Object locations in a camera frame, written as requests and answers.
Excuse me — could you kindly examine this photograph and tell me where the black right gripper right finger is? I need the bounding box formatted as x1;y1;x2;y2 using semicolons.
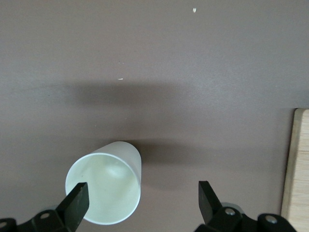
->
198;180;223;225

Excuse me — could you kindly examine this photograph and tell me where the wooden cutting board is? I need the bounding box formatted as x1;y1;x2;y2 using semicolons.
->
281;108;309;232

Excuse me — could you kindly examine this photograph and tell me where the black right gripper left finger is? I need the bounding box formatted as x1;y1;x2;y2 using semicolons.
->
55;181;91;232

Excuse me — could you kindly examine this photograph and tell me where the white plastic cup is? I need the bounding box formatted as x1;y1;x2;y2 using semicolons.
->
65;141;142;225

